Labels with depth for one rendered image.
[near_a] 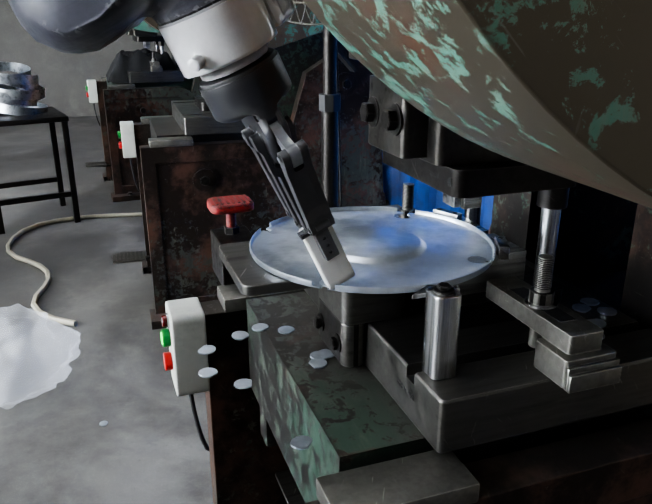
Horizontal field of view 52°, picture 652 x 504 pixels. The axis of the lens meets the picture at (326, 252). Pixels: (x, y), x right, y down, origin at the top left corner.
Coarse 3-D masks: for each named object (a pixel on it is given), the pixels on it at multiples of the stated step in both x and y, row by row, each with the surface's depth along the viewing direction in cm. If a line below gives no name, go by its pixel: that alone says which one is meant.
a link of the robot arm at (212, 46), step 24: (240, 0) 52; (264, 0) 55; (288, 0) 60; (168, 24) 52; (192, 24) 52; (216, 24) 52; (240, 24) 52; (264, 24) 54; (192, 48) 53; (216, 48) 52; (240, 48) 53; (264, 48) 56; (192, 72) 54; (216, 72) 55
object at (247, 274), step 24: (240, 264) 75; (240, 288) 70; (264, 288) 70; (288, 288) 70; (336, 312) 79; (360, 312) 77; (384, 312) 78; (336, 336) 79; (360, 336) 78; (360, 360) 79
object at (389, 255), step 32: (288, 224) 88; (352, 224) 88; (384, 224) 88; (416, 224) 88; (448, 224) 88; (256, 256) 75; (288, 256) 76; (352, 256) 75; (384, 256) 75; (416, 256) 76; (448, 256) 76; (480, 256) 76; (320, 288) 68; (352, 288) 67; (384, 288) 66; (416, 288) 67
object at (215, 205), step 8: (208, 200) 107; (216, 200) 107; (224, 200) 107; (232, 200) 106; (240, 200) 107; (248, 200) 106; (208, 208) 106; (216, 208) 104; (224, 208) 104; (232, 208) 104; (240, 208) 105; (248, 208) 105; (232, 216) 107; (232, 224) 108
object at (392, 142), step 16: (384, 96) 75; (400, 96) 71; (368, 112) 77; (384, 112) 72; (400, 112) 71; (416, 112) 71; (384, 128) 73; (400, 128) 71; (416, 128) 72; (432, 128) 71; (384, 144) 76; (400, 144) 72; (416, 144) 72; (432, 144) 72; (448, 144) 71; (464, 144) 71; (432, 160) 72; (448, 160) 71; (464, 160) 72; (480, 160) 73; (496, 160) 73
